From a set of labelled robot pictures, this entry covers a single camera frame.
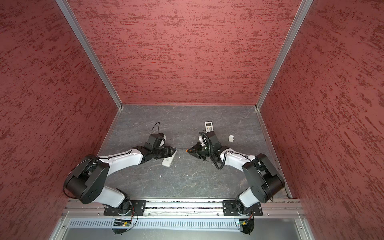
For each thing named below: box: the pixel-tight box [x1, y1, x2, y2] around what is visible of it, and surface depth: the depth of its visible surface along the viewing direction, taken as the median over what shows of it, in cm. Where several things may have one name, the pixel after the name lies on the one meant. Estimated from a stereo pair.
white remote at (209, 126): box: [205, 121, 214, 133], surface depth 108 cm
